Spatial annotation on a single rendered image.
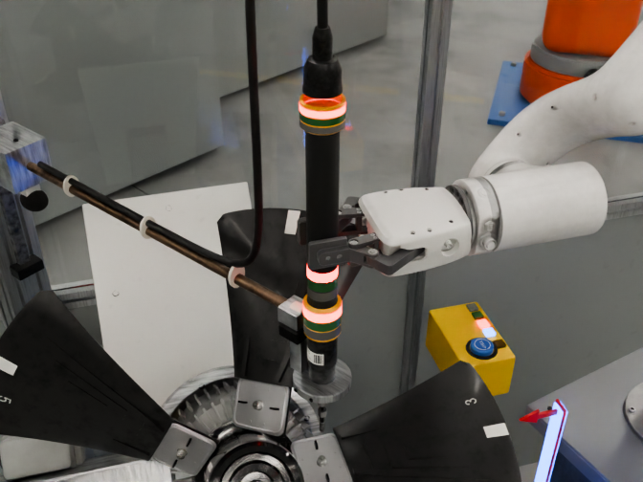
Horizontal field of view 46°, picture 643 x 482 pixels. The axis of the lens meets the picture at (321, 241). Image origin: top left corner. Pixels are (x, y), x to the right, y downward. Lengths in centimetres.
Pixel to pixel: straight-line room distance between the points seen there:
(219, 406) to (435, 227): 47
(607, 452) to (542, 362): 86
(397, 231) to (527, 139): 24
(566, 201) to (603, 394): 71
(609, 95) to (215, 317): 67
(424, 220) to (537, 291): 127
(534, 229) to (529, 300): 122
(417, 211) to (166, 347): 55
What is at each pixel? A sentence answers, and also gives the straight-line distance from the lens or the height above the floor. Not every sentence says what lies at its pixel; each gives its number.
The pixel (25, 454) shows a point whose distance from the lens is 116.
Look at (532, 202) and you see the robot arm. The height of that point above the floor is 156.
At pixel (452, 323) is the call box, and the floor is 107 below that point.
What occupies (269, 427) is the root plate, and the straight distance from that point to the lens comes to 100.
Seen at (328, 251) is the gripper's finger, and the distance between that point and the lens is 77.
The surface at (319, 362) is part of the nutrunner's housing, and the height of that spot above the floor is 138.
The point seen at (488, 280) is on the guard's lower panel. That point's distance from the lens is 194.
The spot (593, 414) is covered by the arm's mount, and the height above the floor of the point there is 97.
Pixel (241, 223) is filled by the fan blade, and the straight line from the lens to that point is 104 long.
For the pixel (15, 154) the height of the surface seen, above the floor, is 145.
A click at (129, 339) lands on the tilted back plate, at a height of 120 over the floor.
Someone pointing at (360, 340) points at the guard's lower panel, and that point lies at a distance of 191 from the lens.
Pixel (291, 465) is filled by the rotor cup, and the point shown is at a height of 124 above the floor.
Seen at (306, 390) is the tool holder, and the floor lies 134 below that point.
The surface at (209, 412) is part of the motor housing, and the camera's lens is 111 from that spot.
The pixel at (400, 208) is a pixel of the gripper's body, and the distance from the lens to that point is 81.
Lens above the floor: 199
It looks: 35 degrees down
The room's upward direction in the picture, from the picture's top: straight up
